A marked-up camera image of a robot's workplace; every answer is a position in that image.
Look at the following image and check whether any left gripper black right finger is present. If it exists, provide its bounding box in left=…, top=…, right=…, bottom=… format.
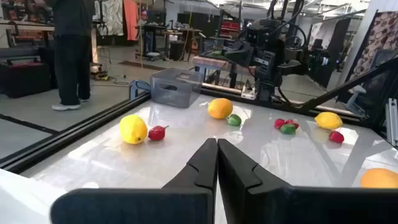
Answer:
left=218, top=139, right=398, bottom=224

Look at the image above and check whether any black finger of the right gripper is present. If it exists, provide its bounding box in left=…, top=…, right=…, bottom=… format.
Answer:
left=224, top=42, right=254, bottom=58
left=231, top=52, right=256, bottom=68

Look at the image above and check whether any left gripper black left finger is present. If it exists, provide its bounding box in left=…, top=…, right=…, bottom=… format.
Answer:
left=50, top=138, right=218, bottom=224

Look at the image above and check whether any orange-yellow toy lemon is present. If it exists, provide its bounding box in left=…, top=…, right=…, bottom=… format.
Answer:
left=207, top=98, right=234, bottom=120
left=360, top=167, right=398, bottom=189

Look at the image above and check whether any green toy bell pepper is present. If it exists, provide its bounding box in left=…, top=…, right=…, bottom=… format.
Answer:
left=226, top=113, right=243, bottom=127
left=279, top=123, right=297, bottom=135

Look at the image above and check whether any yellow toy lemon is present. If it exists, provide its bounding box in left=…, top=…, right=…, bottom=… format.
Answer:
left=119, top=114, right=149, bottom=145
left=314, top=111, right=344, bottom=131

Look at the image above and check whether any small workbench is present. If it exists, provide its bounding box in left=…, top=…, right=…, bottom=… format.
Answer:
left=192, top=55, right=259, bottom=90

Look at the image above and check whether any black trash bin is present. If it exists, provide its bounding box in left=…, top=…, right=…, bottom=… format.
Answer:
left=169, top=40, right=187, bottom=62

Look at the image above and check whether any grey plastic basket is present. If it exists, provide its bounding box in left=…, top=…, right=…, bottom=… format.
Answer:
left=149, top=67, right=203, bottom=109

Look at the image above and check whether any orange hanging cloth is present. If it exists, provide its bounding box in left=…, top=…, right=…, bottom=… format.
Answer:
left=123, top=0, right=139, bottom=41

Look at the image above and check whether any brown patterned fabric panel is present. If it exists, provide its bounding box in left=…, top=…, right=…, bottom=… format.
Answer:
left=348, top=11, right=398, bottom=82

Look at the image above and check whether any white hanging cloth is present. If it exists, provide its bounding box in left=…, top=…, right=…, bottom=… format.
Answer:
left=101, top=0, right=124, bottom=37

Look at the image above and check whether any silver aluminium extrusion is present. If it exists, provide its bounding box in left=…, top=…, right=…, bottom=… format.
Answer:
left=385, top=98, right=398, bottom=147

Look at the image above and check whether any person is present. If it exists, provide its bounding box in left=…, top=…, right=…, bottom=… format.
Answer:
left=46, top=0, right=96, bottom=112

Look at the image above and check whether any black equipment case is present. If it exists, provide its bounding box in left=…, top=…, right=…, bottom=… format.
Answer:
left=0, top=57, right=52, bottom=99

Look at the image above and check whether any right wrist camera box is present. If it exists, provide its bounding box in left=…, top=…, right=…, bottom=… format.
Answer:
left=245, top=24, right=266, bottom=45

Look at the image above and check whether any white mounting bracket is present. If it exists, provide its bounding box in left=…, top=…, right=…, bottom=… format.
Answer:
left=241, top=85, right=256, bottom=100

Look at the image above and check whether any black table frame rail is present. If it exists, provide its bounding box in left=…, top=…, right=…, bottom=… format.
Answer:
left=200, top=86, right=374, bottom=125
left=0, top=91, right=152, bottom=175

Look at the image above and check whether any black diagonal frame strut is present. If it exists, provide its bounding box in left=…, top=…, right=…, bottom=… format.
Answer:
left=298, top=57, right=398, bottom=113

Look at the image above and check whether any blue tubular frame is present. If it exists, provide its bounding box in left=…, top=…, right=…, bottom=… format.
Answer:
left=129, top=80, right=152, bottom=100

